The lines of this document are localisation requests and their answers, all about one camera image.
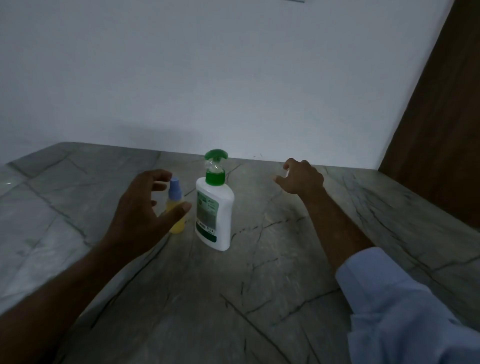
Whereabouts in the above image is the person's left hand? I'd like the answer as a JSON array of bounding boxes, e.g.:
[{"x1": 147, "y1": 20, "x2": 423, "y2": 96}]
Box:
[{"x1": 100, "y1": 169, "x2": 193, "y2": 260}]

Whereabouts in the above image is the person's right hand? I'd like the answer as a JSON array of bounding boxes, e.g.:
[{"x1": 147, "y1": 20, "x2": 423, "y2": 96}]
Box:
[{"x1": 275, "y1": 158, "x2": 326, "y2": 198}]

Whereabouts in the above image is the person's left forearm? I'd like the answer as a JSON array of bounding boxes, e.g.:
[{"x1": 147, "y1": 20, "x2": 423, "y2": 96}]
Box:
[{"x1": 0, "y1": 240, "x2": 170, "y2": 364}]

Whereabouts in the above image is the person's right forearm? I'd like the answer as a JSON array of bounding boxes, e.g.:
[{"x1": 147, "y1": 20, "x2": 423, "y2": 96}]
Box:
[{"x1": 299, "y1": 187, "x2": 384, "y2": 280}]

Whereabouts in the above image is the yellow spray bottle blue cap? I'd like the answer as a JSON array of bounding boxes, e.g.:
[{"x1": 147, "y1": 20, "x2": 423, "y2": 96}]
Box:
[{"x1": 165, "y1": 178, "x2": 187, "y2": 235}]

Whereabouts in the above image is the white pump bottle green cap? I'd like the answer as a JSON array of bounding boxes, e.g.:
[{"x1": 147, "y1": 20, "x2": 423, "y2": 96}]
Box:
[{"x1": 194, "y1": 149, "x2": 236, "y2": 252}]

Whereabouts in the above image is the brown wooden door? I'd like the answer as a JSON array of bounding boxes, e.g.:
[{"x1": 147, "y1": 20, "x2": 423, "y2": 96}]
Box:
[{"x1": 377, "y1": 0, "x2": 480, "y2": 230}]

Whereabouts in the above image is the light blue shirt sleeve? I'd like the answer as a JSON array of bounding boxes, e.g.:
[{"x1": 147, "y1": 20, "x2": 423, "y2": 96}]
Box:
[{"x1": 335, "y1": 247, "x2": 480, "y2": 364}]

